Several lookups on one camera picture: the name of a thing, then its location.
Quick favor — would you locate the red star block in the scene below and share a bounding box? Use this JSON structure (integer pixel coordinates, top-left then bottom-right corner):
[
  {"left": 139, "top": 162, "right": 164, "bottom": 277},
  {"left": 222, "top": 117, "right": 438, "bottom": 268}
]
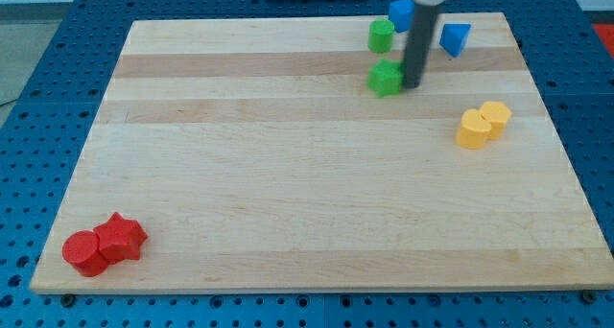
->
[{"left": 93, "top": 212, "right": 148, "bottom": 265}]

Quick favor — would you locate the green cylinder block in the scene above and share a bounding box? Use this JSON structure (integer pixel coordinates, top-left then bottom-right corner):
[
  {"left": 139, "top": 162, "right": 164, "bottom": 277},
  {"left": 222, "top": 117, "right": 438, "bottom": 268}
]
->
[{"left": 367, "top": 19, "right": 395, "bottom": 54}]

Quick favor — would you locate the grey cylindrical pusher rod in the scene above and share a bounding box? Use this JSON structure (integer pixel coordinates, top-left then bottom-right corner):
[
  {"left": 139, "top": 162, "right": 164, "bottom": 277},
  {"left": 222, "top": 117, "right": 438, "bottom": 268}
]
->
[{"left": 403, "top": 4, "right": 439, "bottom": 89}]

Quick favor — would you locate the wooden board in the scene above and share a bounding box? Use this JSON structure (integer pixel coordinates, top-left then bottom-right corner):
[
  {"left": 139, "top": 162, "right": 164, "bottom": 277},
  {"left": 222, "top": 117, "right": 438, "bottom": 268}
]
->
[{"left": 31, "top": 12, "right": 613, "bottom": 294}]

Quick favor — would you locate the yellow heart block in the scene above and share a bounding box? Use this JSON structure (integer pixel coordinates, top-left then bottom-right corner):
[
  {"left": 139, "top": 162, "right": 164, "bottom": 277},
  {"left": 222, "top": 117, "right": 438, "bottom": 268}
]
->
[{"left": 455, "top": 108, "right": 492, "bottom": 150}]

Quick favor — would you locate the blue cube block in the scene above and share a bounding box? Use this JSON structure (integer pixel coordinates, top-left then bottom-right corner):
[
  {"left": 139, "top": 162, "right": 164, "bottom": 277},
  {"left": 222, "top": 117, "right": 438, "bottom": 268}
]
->
[{"left": 389, "top": 0, "right": 414, "bottom": 33}]

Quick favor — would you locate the blue triangle block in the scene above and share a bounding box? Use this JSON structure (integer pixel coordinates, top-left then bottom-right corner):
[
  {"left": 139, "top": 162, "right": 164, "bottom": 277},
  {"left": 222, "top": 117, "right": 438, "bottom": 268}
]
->
[{"left": 439, "top": 23, "right": 471, "bottom": 58}]

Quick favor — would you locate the red cylinder block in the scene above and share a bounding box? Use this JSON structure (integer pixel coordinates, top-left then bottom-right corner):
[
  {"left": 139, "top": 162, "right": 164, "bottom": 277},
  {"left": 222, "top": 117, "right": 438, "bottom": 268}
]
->
[{"left": 61, "top": 230, "right": 109, "bottom": 277}]

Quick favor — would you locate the yellow pentagon block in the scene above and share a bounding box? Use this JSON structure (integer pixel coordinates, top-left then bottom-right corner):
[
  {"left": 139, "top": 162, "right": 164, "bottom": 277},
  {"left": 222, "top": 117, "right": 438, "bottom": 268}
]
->
[{"left": 479, "top": 101, "right": 512, "bottom": 140}]

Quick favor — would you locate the green star block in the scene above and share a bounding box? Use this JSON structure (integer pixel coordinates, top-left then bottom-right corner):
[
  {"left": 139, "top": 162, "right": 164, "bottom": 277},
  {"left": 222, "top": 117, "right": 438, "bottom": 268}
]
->
[{"left": 367, "top": 59, "right": 403, "bottom": 98}]

